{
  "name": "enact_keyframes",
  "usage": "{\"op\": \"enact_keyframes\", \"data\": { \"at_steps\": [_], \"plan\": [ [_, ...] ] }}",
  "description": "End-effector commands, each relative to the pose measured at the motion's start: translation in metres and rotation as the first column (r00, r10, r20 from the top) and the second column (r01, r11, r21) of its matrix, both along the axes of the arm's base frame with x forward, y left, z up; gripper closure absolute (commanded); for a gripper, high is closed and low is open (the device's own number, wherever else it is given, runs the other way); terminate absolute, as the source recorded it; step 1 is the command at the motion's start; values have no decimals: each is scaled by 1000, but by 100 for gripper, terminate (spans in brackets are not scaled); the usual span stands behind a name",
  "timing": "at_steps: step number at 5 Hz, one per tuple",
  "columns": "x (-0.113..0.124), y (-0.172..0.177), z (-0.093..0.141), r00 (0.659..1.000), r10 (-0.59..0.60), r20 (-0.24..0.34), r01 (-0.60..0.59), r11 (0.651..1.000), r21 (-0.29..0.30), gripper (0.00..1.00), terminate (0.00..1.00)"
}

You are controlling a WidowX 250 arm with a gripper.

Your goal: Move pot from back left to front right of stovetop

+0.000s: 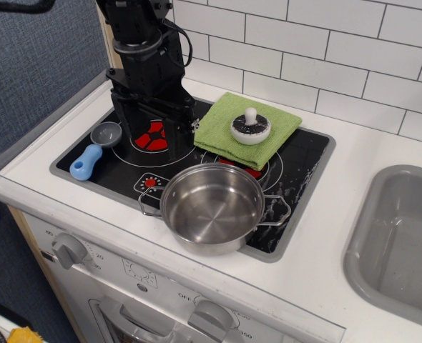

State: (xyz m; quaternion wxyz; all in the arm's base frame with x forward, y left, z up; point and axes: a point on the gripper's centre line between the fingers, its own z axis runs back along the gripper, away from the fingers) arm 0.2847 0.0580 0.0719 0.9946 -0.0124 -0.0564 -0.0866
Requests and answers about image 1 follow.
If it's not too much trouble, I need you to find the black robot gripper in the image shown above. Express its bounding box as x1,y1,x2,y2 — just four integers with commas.
107,30,196,160

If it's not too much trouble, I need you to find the stainless steel pot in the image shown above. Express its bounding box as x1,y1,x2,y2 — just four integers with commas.
137,163,293,257

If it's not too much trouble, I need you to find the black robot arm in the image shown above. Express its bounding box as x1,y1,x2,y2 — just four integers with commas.
97,1,198,160

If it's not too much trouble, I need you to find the black toy stovetop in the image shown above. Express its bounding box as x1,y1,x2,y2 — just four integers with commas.
51,119,335,263

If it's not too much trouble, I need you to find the blue grey toy scoop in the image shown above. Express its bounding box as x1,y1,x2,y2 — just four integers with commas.
69,121,122,181

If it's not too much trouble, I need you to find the green folded cloth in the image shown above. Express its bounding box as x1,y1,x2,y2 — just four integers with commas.
194,93,302,171

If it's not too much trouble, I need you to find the white toy mushroom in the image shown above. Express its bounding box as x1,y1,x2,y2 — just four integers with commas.
230,107,271,145

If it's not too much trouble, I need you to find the grey left oven knob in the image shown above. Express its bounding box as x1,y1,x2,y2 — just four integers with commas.
52,233,87,270

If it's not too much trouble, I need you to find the grey oven knob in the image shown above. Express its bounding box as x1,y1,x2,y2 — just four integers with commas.
187,300,234,342
52,233,87,270

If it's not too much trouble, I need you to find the white toy oven front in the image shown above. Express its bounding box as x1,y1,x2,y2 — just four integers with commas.
25,215,344,342

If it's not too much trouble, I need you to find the grey right oven knob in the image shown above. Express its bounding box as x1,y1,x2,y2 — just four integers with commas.
187,300,234,342

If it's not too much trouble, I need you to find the grey sink basin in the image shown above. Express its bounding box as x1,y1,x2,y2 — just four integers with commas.
343,165,422,325

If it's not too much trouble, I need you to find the black sleeved cable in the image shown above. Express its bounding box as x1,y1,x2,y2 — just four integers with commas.
0,0,57,15

